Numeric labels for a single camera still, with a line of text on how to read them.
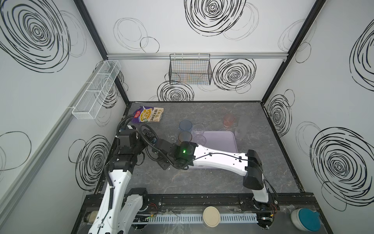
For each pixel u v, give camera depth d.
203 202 0.75
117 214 0.42
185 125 0.89
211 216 0.64
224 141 0.97
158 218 0.71
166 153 0.52
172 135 0.99
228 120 1.06
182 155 0.50
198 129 0.99
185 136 0.91
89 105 0.73
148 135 0.68
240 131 1.01
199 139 0.94
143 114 1.11
